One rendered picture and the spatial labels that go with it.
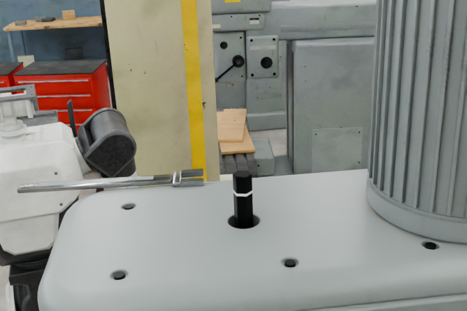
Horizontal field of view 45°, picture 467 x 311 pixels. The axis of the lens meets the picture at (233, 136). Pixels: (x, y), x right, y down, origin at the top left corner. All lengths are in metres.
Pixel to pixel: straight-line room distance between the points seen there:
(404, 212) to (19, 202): 0.92
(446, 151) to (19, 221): 1.01
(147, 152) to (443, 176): 1.96
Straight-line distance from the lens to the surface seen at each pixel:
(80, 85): 5.27
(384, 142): 0.63
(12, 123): 1.34
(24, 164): 1.31
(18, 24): 9.25
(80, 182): 0.77
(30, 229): 1.38
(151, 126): 2.42
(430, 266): 0.60
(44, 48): 9.97
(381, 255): 0.60
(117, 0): 2.31
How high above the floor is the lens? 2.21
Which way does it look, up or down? 21 degrees down
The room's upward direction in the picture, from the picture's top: 2 degrees counter-clockwise
